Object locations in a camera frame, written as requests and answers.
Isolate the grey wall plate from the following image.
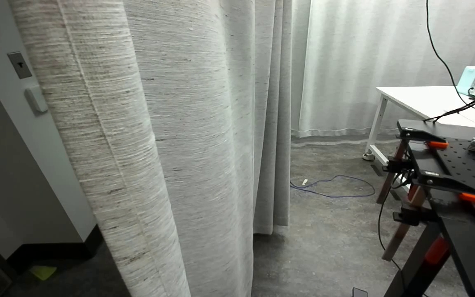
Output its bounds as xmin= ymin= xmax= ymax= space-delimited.
xmin=4 ymin=52 xmax=32 ymax=82

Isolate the sheer white curtain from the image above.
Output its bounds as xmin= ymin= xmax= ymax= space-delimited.
xmin=290 ymin=0 xmax=475 ymax=141

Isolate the blue floor cable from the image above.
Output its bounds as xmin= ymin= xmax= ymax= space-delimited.
xmin=288 ymin=174 xmax=377 ymax=200

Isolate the white side table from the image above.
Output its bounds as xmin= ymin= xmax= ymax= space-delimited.
xmin=361 ymin=85 xmax=475 ymax=169

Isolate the black clamp orange handle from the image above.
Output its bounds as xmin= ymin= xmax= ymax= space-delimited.
xmin=412 ymin=169 xmax=475 ymax=210

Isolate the small orange clamp handle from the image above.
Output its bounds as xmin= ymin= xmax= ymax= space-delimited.
xmin=425 ymin=139 xmax=450 ymax=152

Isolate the orange clamp on leg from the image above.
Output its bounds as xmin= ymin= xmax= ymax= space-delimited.
xmin=422 ymin=237 xmax=451 ymax=268

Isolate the yellow-green floor scrap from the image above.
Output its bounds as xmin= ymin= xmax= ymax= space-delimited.
xmin=26 ymin=265 xmax=59 ymax=284

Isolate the grey woven curtain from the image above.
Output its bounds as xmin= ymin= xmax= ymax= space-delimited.
xmin=6 ymin=0 xmax=293 ymax=297

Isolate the white wall switch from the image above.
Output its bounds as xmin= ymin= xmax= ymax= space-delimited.
xmin=23 ymin=86 xmax=49 ymax=118

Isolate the black hanging cable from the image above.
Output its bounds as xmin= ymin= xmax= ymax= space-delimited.
xmin=422 ymin=0 xmax=475 ymax=121

